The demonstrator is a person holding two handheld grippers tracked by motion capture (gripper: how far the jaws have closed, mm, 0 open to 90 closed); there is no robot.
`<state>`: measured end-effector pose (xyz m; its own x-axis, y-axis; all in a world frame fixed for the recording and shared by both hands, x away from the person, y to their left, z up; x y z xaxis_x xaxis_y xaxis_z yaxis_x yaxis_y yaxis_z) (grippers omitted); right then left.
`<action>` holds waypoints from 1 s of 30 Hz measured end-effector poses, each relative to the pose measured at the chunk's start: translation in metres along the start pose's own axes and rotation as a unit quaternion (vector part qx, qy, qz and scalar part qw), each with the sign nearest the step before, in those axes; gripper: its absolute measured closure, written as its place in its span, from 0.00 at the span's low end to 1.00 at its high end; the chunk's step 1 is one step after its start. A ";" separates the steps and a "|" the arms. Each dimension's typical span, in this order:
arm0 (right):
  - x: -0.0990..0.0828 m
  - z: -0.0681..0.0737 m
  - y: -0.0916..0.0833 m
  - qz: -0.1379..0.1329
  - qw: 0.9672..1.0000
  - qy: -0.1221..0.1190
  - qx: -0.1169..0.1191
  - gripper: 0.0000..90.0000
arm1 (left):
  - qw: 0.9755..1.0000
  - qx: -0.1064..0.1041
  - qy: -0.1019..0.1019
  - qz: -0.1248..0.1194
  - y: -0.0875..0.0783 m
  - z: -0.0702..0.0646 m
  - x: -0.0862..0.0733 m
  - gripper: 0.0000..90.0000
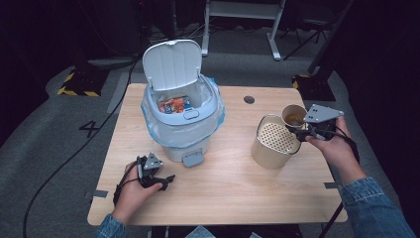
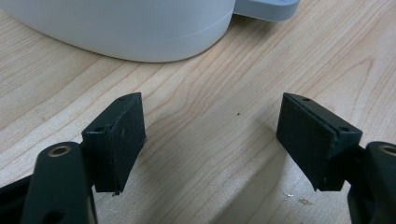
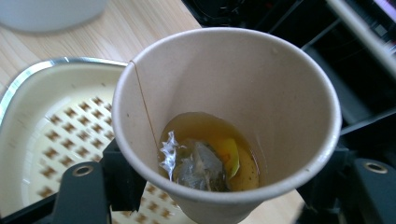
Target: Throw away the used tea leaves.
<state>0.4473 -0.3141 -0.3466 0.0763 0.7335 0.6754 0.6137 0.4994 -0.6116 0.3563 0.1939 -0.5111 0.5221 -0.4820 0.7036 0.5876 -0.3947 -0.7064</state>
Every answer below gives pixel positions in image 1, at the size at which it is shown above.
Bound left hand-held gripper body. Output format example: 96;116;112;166
136;151;164;189

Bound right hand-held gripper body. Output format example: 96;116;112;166
303;103;345;142

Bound brown paper cup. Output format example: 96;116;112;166
280;103;308;131

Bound cream container with perforated insert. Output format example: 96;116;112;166
250;113;303;171

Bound blue and orange snack packet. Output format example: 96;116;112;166
157;95;193;115

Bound white pedal trash can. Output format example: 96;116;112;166
142;39;226;169

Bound person's left hand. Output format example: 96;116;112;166
111;161;164;226

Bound person's right hand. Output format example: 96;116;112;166
304;116;365;181

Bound black base with yellow stripes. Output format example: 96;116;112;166
291;73;337;102
56;66;110;98

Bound clear plastic bin liner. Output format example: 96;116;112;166
140;76;227;150

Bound person's denim pants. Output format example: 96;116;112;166
148;224;302;238

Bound black slanted pole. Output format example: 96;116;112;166
307;0;357;75

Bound black tripod stand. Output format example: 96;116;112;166
282;14;333;61

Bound left hand-held gripper black cable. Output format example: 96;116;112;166
112;160;142;207

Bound hand-held gripper black cable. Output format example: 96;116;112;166
112;160;142;207
325;125;361;165

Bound right hand-held gripper black cable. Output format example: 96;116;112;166
325;125;361;165

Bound long black floor cable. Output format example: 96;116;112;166
22;54;142;238

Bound white metal desk frame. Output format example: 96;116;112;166
200;0;287;61

